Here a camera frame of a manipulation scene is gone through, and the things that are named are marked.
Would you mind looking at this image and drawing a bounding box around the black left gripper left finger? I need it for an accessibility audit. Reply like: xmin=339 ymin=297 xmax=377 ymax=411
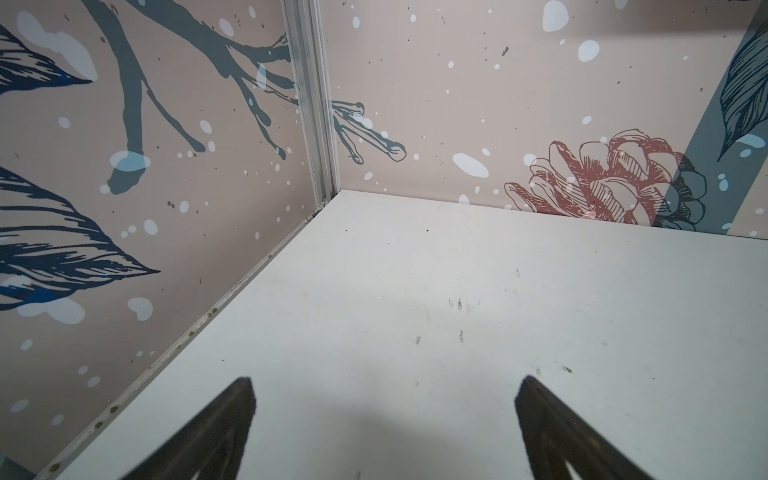
xmin=125 ymin=377 xmax=257 ymax=480

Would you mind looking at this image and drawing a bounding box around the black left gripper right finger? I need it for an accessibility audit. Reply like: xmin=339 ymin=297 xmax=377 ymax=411
xmin=515 ymin=376 xmax=650 ymax=479

